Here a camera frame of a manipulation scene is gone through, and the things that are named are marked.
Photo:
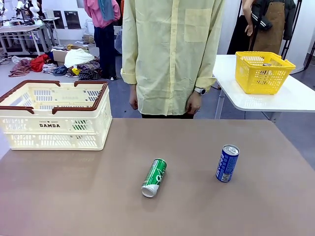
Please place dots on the person's right hand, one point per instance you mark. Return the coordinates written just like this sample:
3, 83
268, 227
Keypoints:
134, 102

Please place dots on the person's left hand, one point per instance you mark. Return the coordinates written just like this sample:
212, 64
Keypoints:
194, 105

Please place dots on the blue drink can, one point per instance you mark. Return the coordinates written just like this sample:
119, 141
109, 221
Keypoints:
227, 164

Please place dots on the person's right forearm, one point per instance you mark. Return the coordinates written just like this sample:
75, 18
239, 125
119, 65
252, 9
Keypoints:
133, 89

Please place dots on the yellow plastic basket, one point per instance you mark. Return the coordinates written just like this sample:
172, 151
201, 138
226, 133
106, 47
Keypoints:
261, 81

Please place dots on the cream plastic shopping basket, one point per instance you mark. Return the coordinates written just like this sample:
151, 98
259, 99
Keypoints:
24, 145

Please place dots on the white wrist watch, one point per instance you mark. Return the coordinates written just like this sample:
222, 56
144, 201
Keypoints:
201, 91

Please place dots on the person in yellow shirt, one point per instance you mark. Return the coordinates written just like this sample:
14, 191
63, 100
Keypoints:
167, 61

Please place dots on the dark patterned cloth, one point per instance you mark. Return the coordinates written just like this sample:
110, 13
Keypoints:
88, 71

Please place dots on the white cloth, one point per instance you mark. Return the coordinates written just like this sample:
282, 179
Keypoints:
78, 57

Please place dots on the blue cloth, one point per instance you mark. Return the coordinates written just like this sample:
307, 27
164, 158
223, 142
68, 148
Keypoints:
60, 71

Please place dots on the black-clothed figure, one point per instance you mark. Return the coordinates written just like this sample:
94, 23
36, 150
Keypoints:
238, 37

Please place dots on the white side table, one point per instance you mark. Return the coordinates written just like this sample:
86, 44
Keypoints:
283, 100

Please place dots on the cardboard box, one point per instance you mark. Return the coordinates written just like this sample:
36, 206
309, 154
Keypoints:
57, 55

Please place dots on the teal scarf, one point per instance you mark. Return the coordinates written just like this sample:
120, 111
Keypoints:
107, 9

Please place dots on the person in pink jacket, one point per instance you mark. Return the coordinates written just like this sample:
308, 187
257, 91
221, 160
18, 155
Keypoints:
93, 14

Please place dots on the red cloth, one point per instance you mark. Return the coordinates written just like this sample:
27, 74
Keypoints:
38, 64

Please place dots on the brown apron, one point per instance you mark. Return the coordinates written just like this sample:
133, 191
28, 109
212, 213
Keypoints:
270, 29

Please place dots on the black striped jacket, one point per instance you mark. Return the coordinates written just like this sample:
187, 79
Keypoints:
261, 17

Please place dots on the pink patterned cloth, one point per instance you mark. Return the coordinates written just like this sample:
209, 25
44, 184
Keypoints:
21, 67

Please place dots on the dark grey hanging jacket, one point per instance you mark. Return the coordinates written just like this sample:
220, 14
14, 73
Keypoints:
290, 22

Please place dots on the grey desk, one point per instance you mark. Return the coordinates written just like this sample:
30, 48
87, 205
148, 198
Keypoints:
19, 29

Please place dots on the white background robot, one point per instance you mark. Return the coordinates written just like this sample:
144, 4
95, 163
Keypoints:
33, 7

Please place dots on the black wall panel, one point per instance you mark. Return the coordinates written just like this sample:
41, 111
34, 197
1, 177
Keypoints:
72, 19
59, 19

